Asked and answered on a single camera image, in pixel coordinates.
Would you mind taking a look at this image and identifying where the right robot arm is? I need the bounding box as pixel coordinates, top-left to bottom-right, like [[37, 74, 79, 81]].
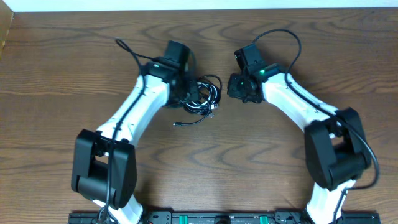
[[228, 43, 372, 223]]

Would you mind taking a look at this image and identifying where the black usb cable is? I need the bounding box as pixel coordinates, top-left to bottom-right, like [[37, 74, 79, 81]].
[[172, 73, 223, 128]]

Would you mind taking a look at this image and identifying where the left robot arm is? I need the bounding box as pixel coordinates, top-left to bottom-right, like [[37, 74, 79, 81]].
[[68, 40, 198, 223]]

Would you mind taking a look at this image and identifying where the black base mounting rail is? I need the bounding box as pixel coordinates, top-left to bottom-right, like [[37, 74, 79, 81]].
[[67, 210, 382, 224]]

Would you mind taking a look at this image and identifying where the white usb cable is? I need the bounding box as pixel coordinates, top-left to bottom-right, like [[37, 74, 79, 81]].
[[185, 81, 220, 111]]

